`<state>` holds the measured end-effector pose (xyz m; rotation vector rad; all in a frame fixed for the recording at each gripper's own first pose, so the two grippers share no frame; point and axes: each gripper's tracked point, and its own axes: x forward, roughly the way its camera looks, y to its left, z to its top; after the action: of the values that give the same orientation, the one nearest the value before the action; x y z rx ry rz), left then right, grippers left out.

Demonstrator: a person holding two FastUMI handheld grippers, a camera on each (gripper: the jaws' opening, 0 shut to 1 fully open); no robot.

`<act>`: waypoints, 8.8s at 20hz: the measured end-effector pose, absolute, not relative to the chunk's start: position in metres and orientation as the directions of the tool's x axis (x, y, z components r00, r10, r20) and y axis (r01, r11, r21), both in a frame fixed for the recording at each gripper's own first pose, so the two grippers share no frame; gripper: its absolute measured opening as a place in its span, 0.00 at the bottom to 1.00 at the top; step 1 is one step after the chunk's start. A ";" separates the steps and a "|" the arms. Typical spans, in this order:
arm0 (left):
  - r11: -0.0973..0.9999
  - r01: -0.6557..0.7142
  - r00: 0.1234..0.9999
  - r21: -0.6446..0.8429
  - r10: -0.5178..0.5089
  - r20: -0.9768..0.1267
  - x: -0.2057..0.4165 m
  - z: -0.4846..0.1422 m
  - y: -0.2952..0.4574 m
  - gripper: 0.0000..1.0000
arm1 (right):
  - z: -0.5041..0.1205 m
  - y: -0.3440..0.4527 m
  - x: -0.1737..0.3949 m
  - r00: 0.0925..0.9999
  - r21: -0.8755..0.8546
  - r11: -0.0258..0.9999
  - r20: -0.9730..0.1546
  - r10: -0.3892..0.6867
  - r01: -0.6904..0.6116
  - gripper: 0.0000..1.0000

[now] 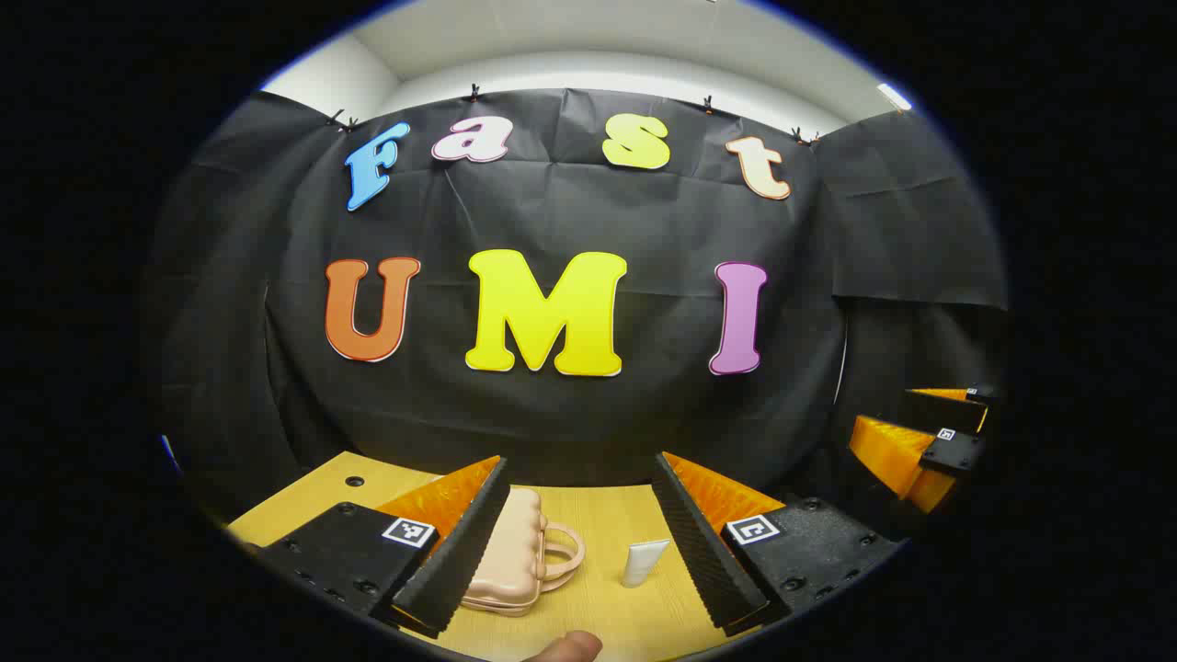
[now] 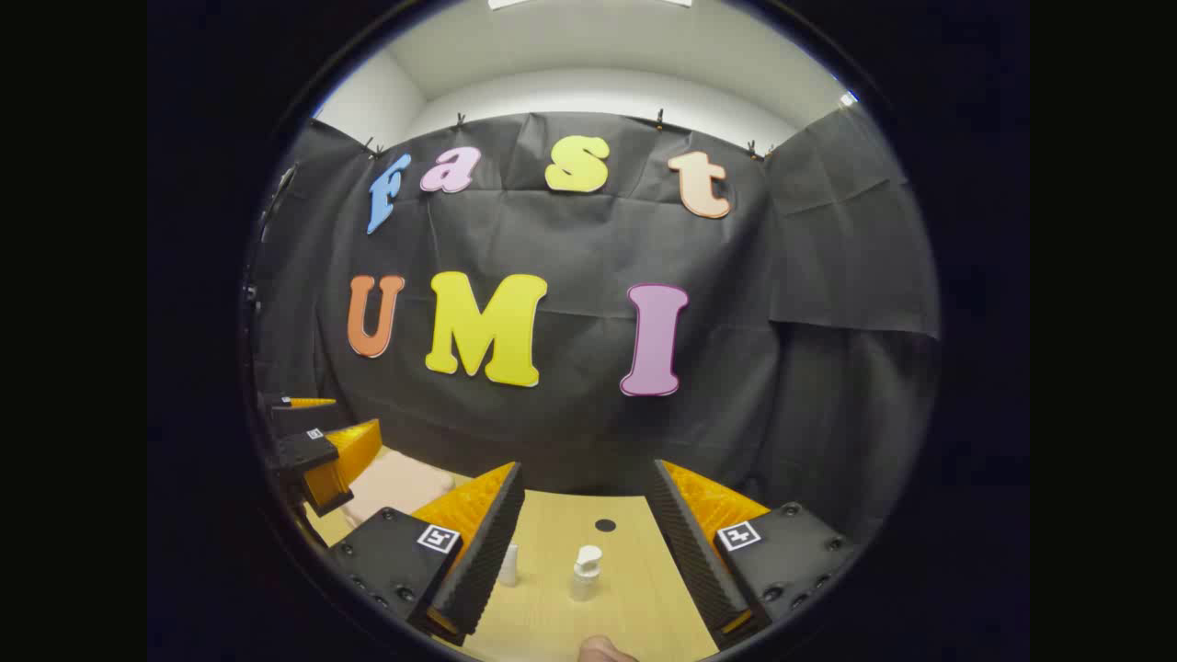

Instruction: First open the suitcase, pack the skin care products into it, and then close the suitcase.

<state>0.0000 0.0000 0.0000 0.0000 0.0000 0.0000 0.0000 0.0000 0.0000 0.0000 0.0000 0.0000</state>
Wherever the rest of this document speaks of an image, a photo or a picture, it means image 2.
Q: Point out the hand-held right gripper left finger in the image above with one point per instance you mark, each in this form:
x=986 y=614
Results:
x=487 y=552

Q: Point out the white squeeze tube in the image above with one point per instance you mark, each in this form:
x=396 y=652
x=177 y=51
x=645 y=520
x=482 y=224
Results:
x=508 y=565

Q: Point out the white pump bottle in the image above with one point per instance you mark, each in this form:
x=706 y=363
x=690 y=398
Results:
x=586 y=575

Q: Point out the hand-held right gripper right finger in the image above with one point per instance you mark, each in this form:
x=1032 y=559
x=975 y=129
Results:
x=694 y=552

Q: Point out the black backdrop cloth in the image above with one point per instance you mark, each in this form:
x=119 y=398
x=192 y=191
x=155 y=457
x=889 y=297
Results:
x=570 y=239

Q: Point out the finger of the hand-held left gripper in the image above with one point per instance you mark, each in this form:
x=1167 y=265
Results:
x=308 y=418
x=354 y=455

